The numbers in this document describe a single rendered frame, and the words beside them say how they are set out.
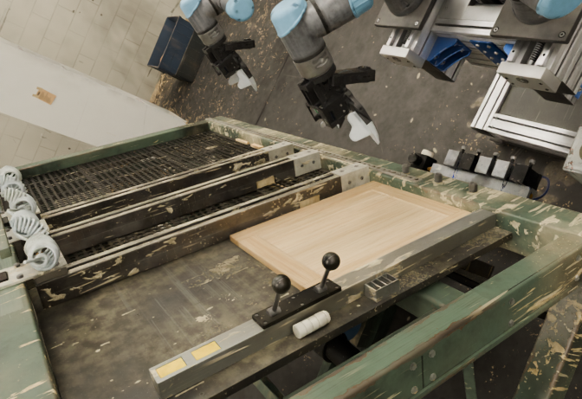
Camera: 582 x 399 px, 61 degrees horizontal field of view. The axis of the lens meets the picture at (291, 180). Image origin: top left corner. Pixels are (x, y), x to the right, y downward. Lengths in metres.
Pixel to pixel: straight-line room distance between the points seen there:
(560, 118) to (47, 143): 5.65
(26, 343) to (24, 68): 4.13
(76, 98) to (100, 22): 1.62
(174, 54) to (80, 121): 1.25
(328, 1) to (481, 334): 0.71
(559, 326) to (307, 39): 0.94
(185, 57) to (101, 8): 1.31
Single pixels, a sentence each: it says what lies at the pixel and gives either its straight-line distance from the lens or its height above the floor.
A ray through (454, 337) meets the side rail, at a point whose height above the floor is 1.27.
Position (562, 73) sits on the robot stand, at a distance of 1.51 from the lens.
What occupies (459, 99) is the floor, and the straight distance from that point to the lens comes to 2.87.
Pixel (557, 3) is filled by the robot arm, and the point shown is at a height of 1.22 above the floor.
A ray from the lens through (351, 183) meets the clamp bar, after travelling 1.72.
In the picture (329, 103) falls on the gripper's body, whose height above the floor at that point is 1.50.
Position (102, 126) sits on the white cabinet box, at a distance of 5.26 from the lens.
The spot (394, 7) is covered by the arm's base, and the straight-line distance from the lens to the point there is 1.77.
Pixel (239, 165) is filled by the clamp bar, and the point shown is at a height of 1.13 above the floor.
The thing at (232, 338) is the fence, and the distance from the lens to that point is 1.03.
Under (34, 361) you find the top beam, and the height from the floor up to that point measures 1.85.
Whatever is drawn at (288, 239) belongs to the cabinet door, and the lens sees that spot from 1.41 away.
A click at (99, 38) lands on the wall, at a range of 6.56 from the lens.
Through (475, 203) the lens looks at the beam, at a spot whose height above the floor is 0.91.
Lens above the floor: 2.13
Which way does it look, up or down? 36 degrees down
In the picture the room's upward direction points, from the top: 68 degrees counter-clockwise
